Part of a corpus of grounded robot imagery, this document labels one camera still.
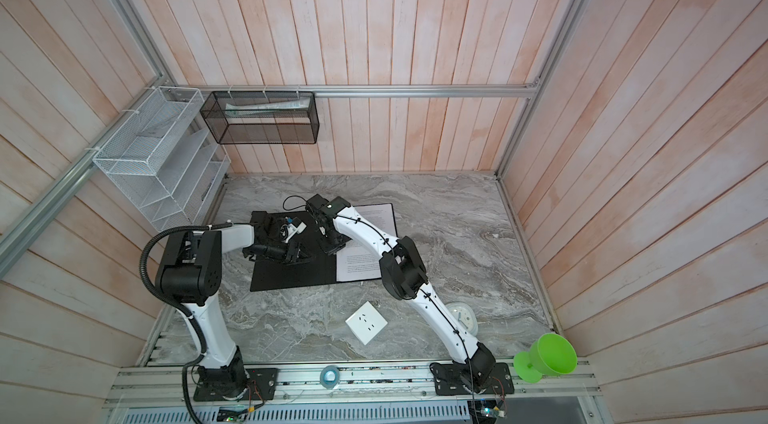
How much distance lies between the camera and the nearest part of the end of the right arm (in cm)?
75

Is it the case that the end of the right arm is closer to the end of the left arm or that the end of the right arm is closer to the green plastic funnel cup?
the end of the left arm

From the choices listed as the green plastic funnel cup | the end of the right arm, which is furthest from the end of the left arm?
the green plastic funnel cup
